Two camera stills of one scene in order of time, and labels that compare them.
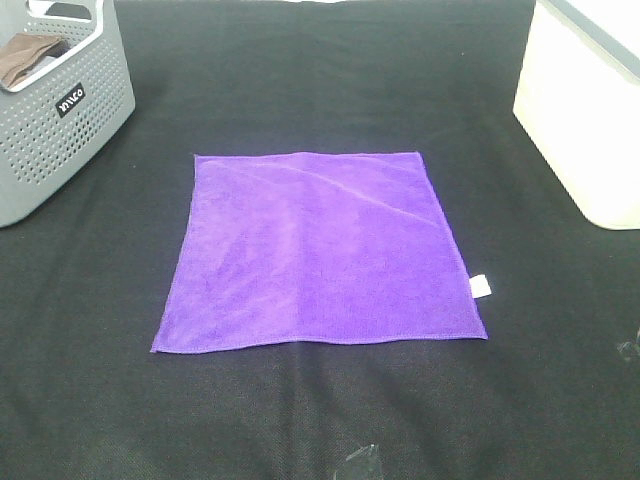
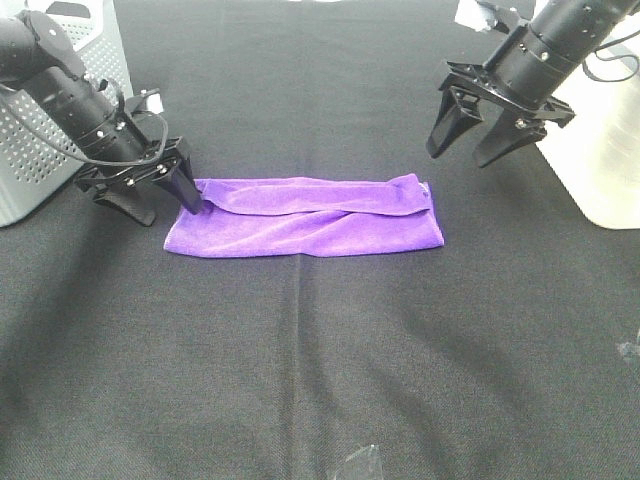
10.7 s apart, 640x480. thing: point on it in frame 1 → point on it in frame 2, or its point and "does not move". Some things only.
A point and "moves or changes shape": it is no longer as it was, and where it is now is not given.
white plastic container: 578,98 does not move
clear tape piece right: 631,346 does not move
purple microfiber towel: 318,248 moves or changes shape
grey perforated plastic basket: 55,118 does not move
